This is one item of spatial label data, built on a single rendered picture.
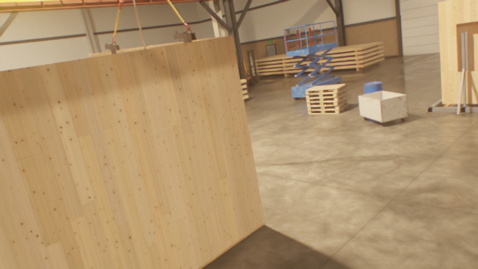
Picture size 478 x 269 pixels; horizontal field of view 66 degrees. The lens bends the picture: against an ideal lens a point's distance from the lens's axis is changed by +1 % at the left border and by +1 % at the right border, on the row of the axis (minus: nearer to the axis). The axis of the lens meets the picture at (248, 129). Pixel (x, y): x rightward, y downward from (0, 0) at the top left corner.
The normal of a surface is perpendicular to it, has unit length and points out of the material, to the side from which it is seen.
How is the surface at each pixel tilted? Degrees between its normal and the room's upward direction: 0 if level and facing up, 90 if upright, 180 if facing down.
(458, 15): 90
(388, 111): 90
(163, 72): 90
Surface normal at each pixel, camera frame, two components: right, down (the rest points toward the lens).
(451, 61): -0.68, 0.29
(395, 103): 0.21, 0.19
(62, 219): 0.71, 0.04
